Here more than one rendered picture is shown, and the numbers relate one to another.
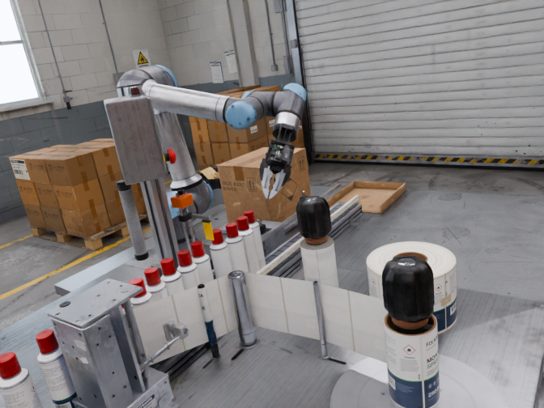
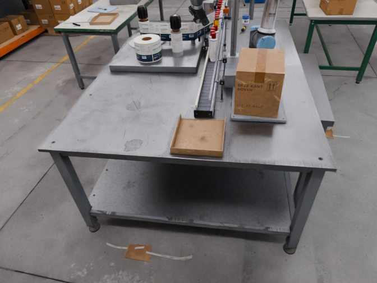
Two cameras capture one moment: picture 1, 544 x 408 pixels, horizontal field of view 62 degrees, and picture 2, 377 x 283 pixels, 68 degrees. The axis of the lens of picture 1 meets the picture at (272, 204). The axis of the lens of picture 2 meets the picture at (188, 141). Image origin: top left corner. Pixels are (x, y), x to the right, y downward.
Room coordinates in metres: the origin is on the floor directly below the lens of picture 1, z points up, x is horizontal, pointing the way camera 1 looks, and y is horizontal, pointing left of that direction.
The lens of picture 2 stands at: (2.97, -0.99, 1.78)
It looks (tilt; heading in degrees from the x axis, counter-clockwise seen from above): 40 degrees down; 154
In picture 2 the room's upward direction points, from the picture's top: 4 degrees counter-clockwise
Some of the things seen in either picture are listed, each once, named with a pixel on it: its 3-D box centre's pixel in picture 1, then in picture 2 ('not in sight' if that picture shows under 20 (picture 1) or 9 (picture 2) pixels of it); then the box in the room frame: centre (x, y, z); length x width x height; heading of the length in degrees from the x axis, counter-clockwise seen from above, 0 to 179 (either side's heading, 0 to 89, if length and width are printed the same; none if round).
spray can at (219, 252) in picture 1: (222, 264); (215, 39); (1.18, 0.17, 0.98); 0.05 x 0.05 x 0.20
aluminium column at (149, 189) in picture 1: (158, 208); (235, 10); (1.21, 0.31, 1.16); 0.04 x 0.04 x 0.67; 53
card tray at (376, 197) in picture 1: (366, 196); (199, 133); (1.96, -0.43, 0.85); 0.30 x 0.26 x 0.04; 143
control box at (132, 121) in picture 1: (135, 137); not in sight; (1.13, 0.31, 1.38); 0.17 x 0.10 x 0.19; 18
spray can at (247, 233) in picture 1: (247, 249); (212, 44); (1.26, 0.09, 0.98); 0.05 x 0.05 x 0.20
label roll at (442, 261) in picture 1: (411, 286); (148, 48); (0.96, -0.30, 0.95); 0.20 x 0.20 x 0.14
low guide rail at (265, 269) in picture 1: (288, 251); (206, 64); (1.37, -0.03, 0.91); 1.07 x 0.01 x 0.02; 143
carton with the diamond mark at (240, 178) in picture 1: (266, 186); (258, 81); (1.88, 0.01, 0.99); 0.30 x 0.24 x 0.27; 138
